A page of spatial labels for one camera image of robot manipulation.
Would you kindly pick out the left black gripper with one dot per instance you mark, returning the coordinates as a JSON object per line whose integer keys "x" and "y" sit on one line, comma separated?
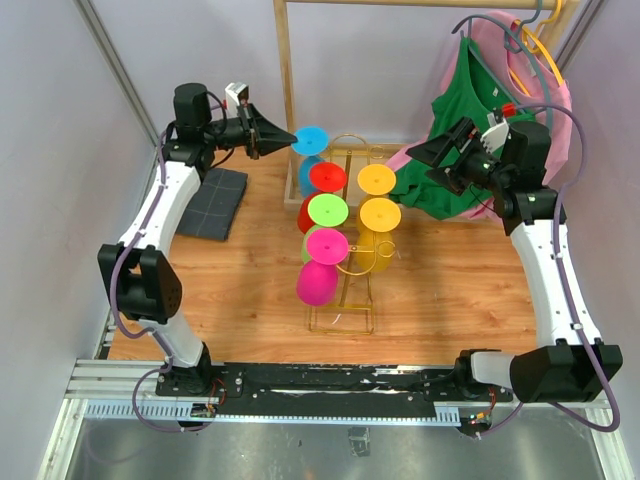
{"x": 266, "y": 137}

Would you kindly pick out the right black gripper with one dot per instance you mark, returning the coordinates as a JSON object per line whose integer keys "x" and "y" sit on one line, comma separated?
{"x": 429, "y": 152}

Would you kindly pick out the blue wine glass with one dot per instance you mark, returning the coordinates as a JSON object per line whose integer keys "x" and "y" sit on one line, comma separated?
{"x": 311, "y": 142}

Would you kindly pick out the red wine glass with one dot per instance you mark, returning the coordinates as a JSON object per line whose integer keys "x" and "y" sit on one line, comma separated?
{"x": 321, "y": 177}

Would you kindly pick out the green wine glass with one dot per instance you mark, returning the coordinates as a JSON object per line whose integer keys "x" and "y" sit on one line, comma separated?
{"x": 320, "y": 210}

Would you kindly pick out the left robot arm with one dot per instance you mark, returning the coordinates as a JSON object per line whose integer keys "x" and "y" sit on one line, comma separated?
{"x": 143, "y": 290}

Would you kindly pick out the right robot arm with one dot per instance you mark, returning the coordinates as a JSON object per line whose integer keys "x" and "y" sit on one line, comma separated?
{"x": 570, "y": 351}

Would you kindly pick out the rear yellow wine glass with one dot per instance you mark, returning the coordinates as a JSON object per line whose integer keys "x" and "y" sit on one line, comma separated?
{"x": 376, "y": 180}

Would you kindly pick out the yellow wine glass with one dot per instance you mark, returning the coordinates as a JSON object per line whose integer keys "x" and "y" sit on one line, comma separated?
{"x": 376, "y": 180}
{"x": 377, "y": 218}

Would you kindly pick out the front yellow wine glass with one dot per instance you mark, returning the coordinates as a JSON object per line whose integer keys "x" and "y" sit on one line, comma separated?
{"x": 377, "y": 218}

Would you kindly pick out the wooden clothes rack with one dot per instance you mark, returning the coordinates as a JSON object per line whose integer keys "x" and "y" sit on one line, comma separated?
{"x": 562, "y": 13}

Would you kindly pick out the pink wine glass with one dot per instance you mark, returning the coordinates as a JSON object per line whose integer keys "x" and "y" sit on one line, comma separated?
{"x": 325, "y": 249}

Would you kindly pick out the green tank top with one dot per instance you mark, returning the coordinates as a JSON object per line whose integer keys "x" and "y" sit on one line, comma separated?
{"x": 517, "y": 187}

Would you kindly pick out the folded dark grey cloth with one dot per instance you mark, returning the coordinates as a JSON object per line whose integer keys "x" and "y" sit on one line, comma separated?
{"x": 212, "y": 210}

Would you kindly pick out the pink t-shirt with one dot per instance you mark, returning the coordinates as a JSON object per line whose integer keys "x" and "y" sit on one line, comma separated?
{"x": 562, "y": 100}

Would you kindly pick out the yellow clothes hanger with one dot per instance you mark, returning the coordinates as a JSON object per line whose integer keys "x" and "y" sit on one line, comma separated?
{"x": 536, "y": 46}

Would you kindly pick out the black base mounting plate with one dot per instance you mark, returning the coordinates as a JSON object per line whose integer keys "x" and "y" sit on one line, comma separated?
{"x": 324, "y": 391}

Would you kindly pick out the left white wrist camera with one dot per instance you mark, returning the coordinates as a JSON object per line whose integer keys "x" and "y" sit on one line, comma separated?
{"x": 236, "y": 96}

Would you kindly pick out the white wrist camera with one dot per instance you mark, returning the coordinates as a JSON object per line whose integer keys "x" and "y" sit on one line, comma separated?
{"x": 495, "y": 136}
{"x": 236, "y": 96}

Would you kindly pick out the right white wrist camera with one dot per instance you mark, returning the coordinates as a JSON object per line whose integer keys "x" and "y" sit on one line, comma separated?
{"x": 495, "y": 136}

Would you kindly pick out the gold wire glass rack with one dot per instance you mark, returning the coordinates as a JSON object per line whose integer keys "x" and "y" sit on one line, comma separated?
{"x": 353, "y": 308}

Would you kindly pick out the aluminium frame rail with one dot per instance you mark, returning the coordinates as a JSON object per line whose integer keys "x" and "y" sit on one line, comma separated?
{"x": 101, "y": 37}

